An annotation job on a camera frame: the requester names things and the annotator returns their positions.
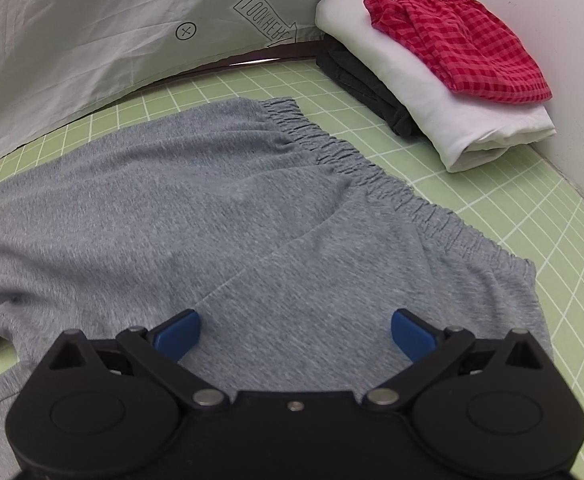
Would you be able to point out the white printed sheet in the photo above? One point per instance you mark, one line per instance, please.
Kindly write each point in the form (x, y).
(87, 25)

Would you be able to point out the green grid cutting mat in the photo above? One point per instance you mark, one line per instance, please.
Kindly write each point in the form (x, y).
(521, 200)

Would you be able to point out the red checked shorts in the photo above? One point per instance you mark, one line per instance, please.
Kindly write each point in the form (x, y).
(459, 40)

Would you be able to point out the grey pants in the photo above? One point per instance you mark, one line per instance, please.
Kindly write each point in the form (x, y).
(182, 210)

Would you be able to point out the white folded garment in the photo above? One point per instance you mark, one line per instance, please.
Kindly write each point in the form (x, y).
(461, 120)

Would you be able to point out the dark folded garment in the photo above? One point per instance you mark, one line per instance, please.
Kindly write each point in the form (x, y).
(366, 85)

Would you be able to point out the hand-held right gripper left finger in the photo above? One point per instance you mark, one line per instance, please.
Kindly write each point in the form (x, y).
(181, 334)

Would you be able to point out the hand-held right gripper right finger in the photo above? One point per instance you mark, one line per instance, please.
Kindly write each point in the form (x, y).
(407, 335)

